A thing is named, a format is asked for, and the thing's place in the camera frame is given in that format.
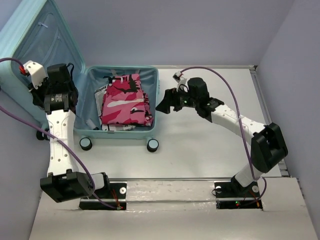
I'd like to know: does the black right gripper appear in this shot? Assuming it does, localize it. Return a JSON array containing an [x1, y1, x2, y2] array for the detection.
[[155, 85, 199, 114]]

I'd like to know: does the newspaper print pouch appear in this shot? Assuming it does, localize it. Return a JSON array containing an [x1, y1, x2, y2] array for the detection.
[[94, 84, 136, 132]]

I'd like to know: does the pink camouflage garment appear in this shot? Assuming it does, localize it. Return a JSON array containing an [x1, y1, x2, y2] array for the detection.
[[102, 73, 154, 127]]

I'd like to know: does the light blue hard suitcase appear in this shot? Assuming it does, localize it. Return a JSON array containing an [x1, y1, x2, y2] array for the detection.
[[0, 0, 160, 152]]

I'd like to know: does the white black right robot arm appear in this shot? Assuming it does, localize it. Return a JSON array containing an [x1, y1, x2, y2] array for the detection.
[[155, 77, 288, 196]]

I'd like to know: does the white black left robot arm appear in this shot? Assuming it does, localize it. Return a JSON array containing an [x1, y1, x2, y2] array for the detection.
[[24, 61, 111, 203]]

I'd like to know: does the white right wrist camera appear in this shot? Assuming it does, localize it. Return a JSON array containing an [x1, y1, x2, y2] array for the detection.
[[173, 71, 187, 91]]

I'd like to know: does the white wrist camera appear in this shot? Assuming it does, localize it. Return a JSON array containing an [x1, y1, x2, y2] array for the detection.
[[19, 60, 47, 90], [173, 71, 187, 91]]

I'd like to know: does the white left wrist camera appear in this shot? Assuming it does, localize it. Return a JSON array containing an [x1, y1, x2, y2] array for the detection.
[[19, 60, 47, 90]]

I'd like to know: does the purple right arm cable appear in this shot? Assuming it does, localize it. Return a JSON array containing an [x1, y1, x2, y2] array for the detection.
[[180, 66, 267, 208]]

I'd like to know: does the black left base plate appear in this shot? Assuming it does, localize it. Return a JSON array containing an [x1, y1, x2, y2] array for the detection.
[[78, 181, 127, 211]]

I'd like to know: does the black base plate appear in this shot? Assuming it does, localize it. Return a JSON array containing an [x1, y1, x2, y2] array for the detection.
[[211, 181, 263, 210], [78, 181, 127, 211]]

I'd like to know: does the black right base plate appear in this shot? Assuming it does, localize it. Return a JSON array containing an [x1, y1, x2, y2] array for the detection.
[[211, 181, 263, 210]]

